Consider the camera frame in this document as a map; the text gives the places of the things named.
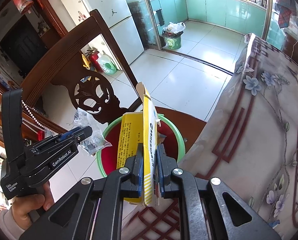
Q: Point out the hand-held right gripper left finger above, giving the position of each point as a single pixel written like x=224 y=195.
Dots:
x=139 y=177

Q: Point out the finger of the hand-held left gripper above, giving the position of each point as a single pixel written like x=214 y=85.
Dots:
x=78 y=136
x=68 y=131

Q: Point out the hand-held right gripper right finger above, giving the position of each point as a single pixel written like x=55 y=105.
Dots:
x=160 y=177

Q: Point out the clear printed plastic wrapper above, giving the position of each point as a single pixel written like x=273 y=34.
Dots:
x=93 y=135

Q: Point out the green red plastic basin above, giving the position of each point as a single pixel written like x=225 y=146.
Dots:
x=171 y=140

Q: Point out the yellow cardboard box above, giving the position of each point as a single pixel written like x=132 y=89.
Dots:
x=149 y=135

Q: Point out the person's left forearm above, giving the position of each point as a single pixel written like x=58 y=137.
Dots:
x=3 y=222

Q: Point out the green trash bin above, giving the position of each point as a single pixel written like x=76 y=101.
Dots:
x=174 y=38

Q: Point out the person's left hand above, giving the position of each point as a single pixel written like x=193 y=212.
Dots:
x=26 y=205

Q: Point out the carved wooden chair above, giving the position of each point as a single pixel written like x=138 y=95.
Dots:
x=93 y=102

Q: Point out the yellow cloth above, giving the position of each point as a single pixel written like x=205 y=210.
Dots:
x=85 y=60

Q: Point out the red fire extinguisher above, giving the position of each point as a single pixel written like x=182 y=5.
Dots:
x=95 y=60

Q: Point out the green detergent bottle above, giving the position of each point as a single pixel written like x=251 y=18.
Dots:
x=107 y=63

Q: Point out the dark door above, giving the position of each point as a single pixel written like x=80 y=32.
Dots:
x=21 y=47

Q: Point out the white refrigerator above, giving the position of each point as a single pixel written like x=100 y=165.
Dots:
x=108 y=10

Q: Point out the glass sliding door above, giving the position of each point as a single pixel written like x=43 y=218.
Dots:
x=139 y=12

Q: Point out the red patterned box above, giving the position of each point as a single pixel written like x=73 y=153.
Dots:
x=22 y=0

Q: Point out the teal lower kitchen cabinets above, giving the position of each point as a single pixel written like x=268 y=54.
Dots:
x=214 y=7

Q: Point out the plaid apron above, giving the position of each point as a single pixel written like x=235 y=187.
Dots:
x=286 y=15

